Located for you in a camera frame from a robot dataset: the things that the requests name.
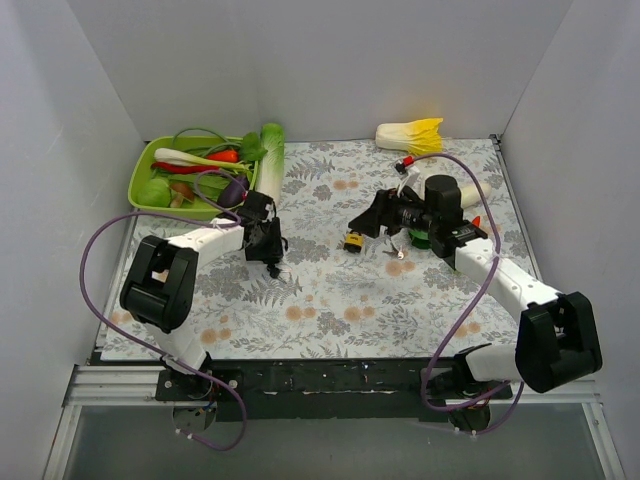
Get yellow padlock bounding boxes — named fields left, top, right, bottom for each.
left=343, top=231, right=364, bottom=253

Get orange padlock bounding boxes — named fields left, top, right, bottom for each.
left=266, top=262, right=290, bottom=280

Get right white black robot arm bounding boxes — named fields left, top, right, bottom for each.
left=348, top=175, right=603, bottom=398

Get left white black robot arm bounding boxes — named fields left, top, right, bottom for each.
left=119, top=190, right=288, bottom=400

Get green bok choy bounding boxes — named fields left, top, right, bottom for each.
left=409, top=230, right=460, bottom=271

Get floral table mat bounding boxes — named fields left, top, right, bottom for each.
left=102, top=138, right=559, bottom=360

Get purple eggplant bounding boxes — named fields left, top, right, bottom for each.
left=215, top=175, right=249, bottom=209

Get green napa cabbage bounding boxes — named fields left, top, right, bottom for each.
left=255, top=123, right=285, bottom=204

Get white radish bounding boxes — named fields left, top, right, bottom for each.
left=460, top=182, right=492, bottom=209

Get green leafy vegetable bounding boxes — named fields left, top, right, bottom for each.
left=168, top=174, right=231, bottom=202

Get yellow white cabbage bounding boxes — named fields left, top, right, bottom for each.
left=374, top=118, right=443, bottom=156

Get small orange pepper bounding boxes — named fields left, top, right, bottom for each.
left=206, top=149, right=239, bottom=163

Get green spinach leaf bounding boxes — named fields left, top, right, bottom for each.
left=238, top=132, right=267, bottom=163

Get brown mushroom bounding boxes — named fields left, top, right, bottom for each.
left=169, top=182, right=195, bottom=208

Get green long beans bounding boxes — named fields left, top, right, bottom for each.
left=170, top=127, right=234, bottom=156

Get round green cabbage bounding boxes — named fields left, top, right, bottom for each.
left=136, top=178, right=171, bottom=208

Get red chili pepper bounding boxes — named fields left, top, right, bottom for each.
left=151, top=162, right=220, bottom=175

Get white green leek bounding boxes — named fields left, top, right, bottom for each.
left=153, top=148, right=240, bottom=168

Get green plastic tray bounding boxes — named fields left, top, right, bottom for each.
left=128, top=130, right=258, bottom=220

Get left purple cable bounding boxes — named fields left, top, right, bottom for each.
left=79, top=170, right=249, bottom=452

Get purple cable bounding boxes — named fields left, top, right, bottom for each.
left=79, top=170, right=249, bottom=452
left=407, top=152, right=525, bottom=435

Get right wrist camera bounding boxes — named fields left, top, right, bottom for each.
left=393, top=155, right=421, bottom=195

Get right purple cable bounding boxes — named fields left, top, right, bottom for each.
left=407, top=152, right=525, bottom=435

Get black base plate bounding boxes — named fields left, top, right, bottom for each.
left=154, top=357, right=516, bottom=424

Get aluminium frame rail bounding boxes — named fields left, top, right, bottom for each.
left=44, top=364, right=625, bottom=479

